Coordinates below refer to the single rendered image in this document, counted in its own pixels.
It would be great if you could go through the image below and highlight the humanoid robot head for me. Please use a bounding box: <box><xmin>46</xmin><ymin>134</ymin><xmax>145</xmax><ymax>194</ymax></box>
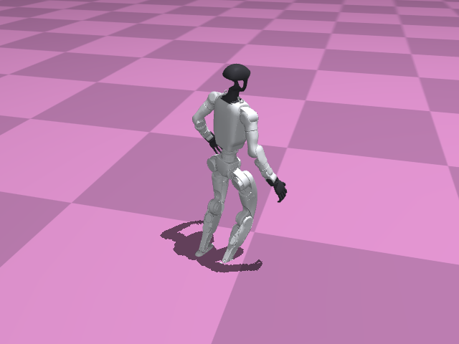
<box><xmin>221</xmin><ymin>64</ymin><xmax>250</xmax><ymax>104</ymax></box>

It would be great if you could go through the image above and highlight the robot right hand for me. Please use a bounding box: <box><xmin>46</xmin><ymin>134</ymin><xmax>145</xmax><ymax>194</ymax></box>
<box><xmin>266</xmin><ymin>177</ymin><xmax>287</xmax><ymax>203</ymax></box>

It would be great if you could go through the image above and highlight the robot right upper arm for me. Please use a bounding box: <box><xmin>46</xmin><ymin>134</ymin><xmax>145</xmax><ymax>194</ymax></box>
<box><xmin>240</xmin><ymin>107</ymin><xmax>259</xmax><ymax>158</ymax></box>

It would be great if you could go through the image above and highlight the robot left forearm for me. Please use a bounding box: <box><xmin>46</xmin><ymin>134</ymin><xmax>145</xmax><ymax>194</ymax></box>
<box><xmin>194</xmin><ymin>123</ymin><xmax>214</xmax><ymax>141</ymax></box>

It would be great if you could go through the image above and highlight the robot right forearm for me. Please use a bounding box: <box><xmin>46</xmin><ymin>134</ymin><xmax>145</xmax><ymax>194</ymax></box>
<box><xmin>254</xmin><ymin>145</ymin><xmax>277</xmax><ymax>183</ymax></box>

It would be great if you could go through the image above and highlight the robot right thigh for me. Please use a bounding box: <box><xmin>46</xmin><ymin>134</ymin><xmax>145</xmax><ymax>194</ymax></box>
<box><xmin>231</xmin><ymin>168</ymin><xmax>257</xmax><ymax>226</ymax></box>

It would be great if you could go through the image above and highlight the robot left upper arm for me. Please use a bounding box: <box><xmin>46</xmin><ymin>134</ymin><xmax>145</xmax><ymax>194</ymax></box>
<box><xmin>192</xmin><ymin>92</ymin><xmax>221</xmax><ymax>128</ymax></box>

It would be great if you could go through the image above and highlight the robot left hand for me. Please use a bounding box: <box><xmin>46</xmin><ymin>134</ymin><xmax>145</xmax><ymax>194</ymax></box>
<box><xmin>204</xmin><ymin>131</ymin><xmax>223</xmax><ymax>154</ymax></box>

